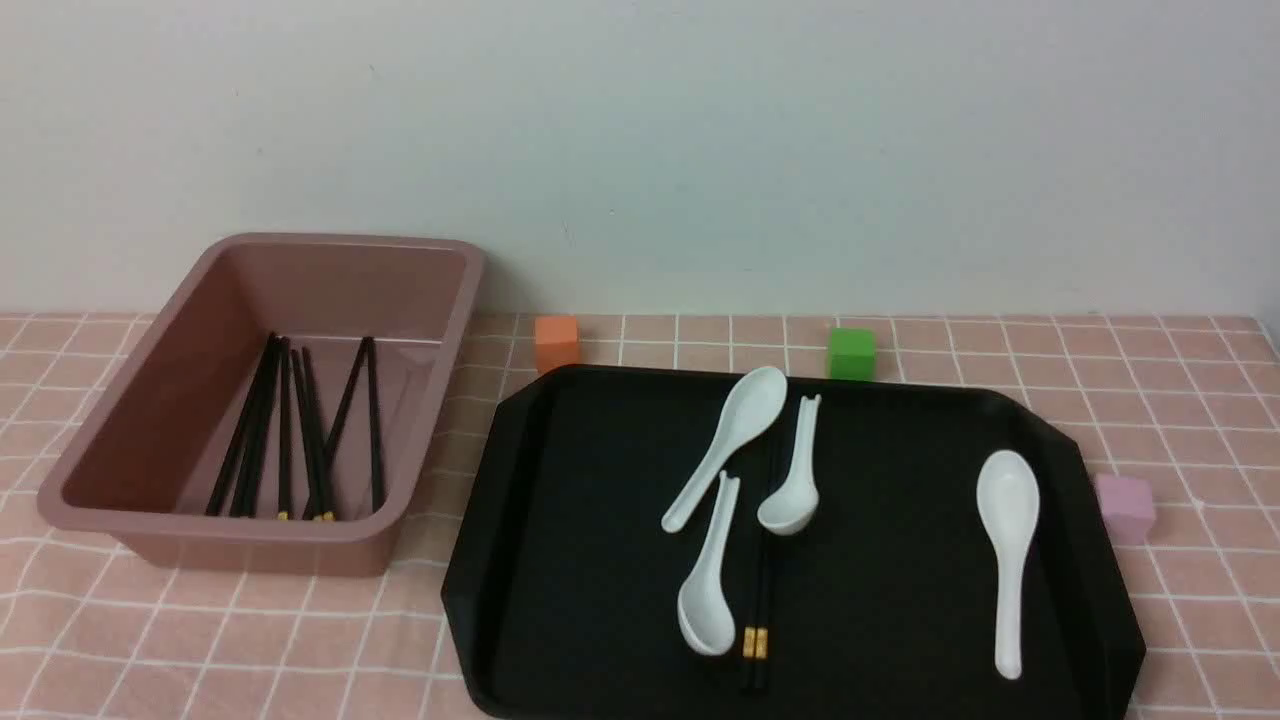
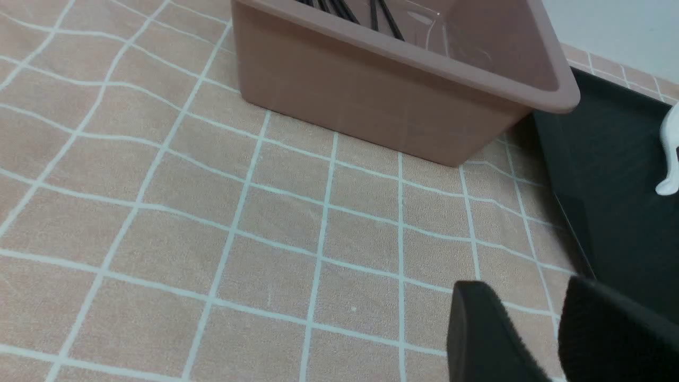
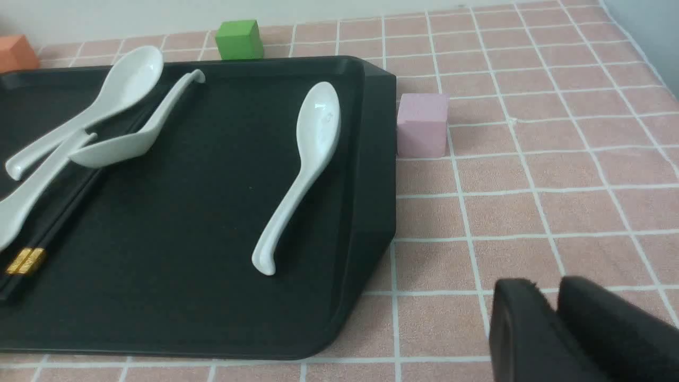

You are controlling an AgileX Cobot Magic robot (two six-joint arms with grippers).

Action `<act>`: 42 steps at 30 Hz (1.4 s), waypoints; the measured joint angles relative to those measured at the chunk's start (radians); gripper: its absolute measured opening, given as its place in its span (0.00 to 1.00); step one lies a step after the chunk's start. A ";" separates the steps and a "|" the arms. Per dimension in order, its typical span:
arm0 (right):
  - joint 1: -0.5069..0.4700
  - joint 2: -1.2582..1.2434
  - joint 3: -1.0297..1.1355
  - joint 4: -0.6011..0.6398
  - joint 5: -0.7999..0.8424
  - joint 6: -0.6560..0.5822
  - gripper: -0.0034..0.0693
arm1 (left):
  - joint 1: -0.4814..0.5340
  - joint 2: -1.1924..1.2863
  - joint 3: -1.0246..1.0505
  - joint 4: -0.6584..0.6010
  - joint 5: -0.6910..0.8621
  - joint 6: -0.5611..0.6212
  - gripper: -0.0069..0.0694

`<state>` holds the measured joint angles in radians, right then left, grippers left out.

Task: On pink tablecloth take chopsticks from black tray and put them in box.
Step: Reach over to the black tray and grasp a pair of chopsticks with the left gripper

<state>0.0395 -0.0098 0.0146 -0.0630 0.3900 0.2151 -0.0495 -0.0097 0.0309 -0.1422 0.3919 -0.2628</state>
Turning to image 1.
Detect white spoon short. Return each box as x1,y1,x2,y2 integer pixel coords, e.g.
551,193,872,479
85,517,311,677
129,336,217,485
756,395,822,536

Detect green cube block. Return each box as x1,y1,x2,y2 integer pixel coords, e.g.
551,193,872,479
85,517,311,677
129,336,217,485
827,327,877,382

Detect pink checkered tablecloth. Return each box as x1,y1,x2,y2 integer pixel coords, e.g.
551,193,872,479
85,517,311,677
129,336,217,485
1,311,1279,719

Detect pink cube block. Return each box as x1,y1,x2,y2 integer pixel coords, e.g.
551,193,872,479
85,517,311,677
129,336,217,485
1093,474,1156,546

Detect black chopstick gold band left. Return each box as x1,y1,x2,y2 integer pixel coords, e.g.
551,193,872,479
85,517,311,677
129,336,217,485
741,450,780,694

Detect white spoon right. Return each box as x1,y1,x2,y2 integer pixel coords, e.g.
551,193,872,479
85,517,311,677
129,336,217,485
975,450,1041,680

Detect white spoon top centre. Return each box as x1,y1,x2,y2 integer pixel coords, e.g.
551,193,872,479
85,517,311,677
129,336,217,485
660,366,787,534

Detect orange cube block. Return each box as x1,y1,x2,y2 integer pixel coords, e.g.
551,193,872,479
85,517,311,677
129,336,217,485
534,315,581,375

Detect white spoon lower left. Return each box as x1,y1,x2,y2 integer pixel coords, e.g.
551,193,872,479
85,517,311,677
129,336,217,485
677,470,740,656

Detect black chopstick in bin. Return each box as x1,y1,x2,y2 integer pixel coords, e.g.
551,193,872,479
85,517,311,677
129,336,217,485
204,331,276,518
303,336,374,521
276,336,293,521
291,348,323,521
298,348,337,523
229,332,282,518
364,336,387,515

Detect black serving tray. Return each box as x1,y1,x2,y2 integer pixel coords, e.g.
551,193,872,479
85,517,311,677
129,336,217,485
442,365,1146,719

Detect pink plastic bin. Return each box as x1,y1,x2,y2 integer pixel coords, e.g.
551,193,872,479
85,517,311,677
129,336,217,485
36,233,486,577

